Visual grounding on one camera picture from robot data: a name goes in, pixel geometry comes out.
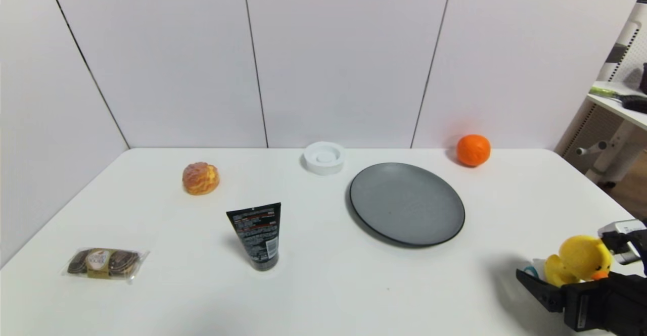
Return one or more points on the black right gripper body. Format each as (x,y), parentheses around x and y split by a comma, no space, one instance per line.
(583,298)

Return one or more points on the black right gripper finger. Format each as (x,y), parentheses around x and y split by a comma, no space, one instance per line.
(541,289)

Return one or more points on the yellow duck toy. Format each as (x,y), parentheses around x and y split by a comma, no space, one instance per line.
(581,257)

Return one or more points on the gray round plate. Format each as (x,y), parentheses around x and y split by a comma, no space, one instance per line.
(407,204)

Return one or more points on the orange fruit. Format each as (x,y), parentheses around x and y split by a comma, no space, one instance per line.
(473,150)

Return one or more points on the white desk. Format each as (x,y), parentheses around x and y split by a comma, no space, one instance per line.
(619,146)

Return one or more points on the white perforated panel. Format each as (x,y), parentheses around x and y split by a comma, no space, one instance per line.
(589,129)

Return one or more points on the white round dish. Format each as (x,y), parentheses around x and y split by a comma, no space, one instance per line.
(324,158)

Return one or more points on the black squeeze tube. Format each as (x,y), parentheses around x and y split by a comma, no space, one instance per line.
(258,235)

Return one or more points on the golden bread puff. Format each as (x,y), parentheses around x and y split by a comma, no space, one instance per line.
(201,179)

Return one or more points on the clear wrapped chocolate pack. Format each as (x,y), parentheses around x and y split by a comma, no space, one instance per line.
(103,263)

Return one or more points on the white post gray band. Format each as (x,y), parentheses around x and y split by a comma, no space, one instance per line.
(620,48)

